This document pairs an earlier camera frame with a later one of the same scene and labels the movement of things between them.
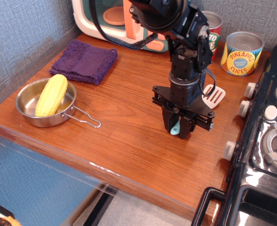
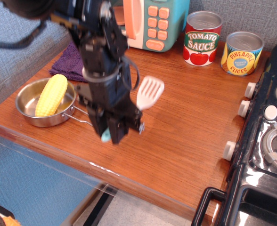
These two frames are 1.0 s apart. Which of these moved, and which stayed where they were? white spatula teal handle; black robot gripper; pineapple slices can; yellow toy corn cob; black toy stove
Moved: white spatula teal handle; black robot gripper
Stayed: yellow toy corn cob; pineapple slices can; black toy stove
